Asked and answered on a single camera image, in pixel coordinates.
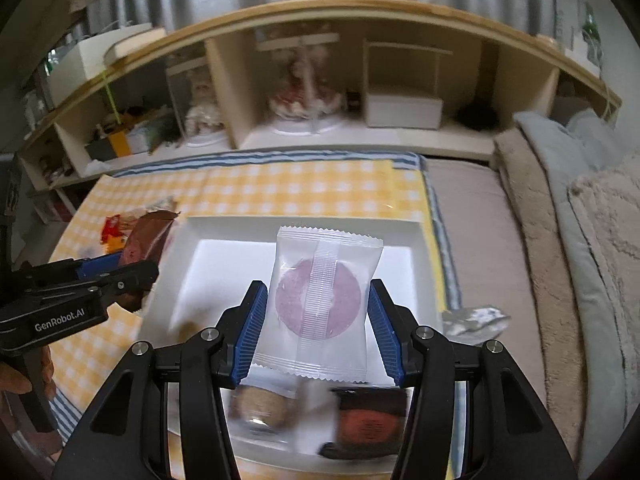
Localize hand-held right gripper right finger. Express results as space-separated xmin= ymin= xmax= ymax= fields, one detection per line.
xmin=368 ymin=279 xmax=581 ymax=480

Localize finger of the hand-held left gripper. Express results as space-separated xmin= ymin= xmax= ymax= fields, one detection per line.
xmin=20 ymin=252 xmax=124 ymax=283
xmin=55 ymin=259 xmax=160 ymax=313

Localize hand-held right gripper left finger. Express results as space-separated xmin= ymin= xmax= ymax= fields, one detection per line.
xmin=50 ymin=280 xmax=269 ymax=480

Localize red snack packet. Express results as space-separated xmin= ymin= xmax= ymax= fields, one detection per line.
xmin=101 ymin=214 xmax=124 ymax=252

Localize brown snack packet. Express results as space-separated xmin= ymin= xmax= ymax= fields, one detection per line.
xmin=121 ymin=209 xmax=182 ymax=313

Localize frosted clear snack packet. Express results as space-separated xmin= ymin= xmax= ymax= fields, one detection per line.
xmin=169 ymin=304 xmax=202 ymax=347

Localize white shallow box tray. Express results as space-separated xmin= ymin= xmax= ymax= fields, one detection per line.
xmin=135 ymin=216 xmax=444 ymax=476

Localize purple disc cookie packet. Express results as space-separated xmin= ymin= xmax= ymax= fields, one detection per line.
xmin=251 ymin=225 xmax=384 ymax=382

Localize round brown pastry packet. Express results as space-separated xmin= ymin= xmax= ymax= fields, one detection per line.
xmin=227 ymin=384 xmax=302 ymax=437

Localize dark packet with red circle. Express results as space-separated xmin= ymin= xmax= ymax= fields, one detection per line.
xmin=319 ymin=386 xmax=409 ymax=462

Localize person's left hand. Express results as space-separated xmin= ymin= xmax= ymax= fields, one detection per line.
xmin=0 ymin=345 xmax=54 ymax=397

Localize crumpled silver wrapper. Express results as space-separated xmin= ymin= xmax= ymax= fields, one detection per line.
xmin=441 ymin=306 xmax=511 ymax=346

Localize dark green box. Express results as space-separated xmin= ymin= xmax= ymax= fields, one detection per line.
xmin=84 ymin=136 xmax=114 ymax=162

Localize orange box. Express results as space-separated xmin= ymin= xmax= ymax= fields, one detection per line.
xmin=107 ymin=126 xmax=133 ymax=158

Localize tissue pack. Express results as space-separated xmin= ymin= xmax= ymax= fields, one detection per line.
xmin=127 ymin=121 xmax=162 ymax=154

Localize yellow checkered tablecloth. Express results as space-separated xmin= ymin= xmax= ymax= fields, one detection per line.
xmin=47 ymin=159 xmax=447 ymax=480

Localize green ribbon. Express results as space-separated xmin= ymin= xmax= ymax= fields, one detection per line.
xmin=101 ymin=71 xmax=124 ymax=127

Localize beige fluffy blanket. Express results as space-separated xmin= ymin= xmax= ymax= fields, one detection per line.
xmin=494 ymin=126 xmax=592 ymax=461

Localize white dress doll display case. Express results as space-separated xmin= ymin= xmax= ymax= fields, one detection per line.
xmin=166 ymin=51 xmax=232 ymax=147

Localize white foam box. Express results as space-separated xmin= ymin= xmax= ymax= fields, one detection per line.
xmin=46 ymin=23 xmax=157 ymax=94

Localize grey-blue blanket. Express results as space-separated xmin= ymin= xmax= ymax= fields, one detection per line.
xmin=514 ymin=109 xmax=640 ymax=397

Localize thick book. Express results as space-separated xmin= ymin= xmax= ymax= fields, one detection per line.
xmin=102 ymin=26 xmax=169 ymax=64

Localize black fluffy ball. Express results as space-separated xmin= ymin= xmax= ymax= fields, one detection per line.
xmin=456 ymin=99 xmax=501 ymax=132

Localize cream textured pillow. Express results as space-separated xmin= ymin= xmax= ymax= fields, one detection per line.
xmin=569 ymin=149 xmax=640 ymax=412

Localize red dress doll display case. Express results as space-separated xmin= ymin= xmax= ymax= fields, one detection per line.
xmin=254 ymin=29 xmax=352 ymax=134

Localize long wooden shelf unit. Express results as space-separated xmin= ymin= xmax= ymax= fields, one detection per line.
xmin=15 ymin=0 xmax=624 ymax=197

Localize white boxes on shelf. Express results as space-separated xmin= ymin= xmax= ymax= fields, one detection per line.
xmin=554 ymin=0 xmax=584 ymax=54

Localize green glass bottle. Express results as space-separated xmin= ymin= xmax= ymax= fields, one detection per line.
xmin=579 ymin=1 xmax=604 ymax=64

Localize white box with wooden frame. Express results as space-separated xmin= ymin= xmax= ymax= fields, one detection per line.
xmin=361 ymin=39 xmax=454 ymax=131

